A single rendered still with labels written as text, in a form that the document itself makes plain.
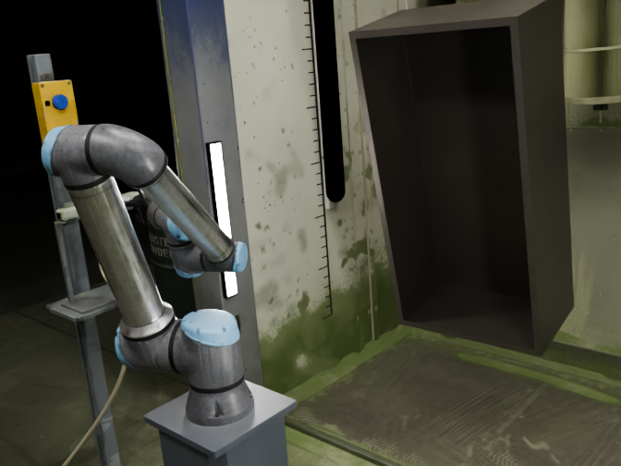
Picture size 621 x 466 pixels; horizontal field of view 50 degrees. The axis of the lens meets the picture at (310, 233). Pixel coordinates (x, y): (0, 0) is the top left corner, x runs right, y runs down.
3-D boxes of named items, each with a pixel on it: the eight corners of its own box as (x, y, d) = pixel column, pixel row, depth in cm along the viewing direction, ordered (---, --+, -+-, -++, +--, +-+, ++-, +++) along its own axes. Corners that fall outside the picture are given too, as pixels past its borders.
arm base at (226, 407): (216, 434, 173) (212, 399, 171) (172, 412, 186) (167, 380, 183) (268, 403, 187) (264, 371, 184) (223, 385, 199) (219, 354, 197)
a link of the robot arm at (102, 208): (177, 386, 183) (79, 141, 142) (124, 380, 189) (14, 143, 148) (200, 347, 195) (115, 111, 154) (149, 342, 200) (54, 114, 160)
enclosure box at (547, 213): (438, 282, 301) (400, 9, 252) (574, 306, 263) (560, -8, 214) (398, 324, 278) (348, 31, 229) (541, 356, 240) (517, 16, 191)
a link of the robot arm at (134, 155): (144, 110, 145) (254, 247, 202) (96, 113, 149) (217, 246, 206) (129, 155, 140) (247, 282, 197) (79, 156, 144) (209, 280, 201)
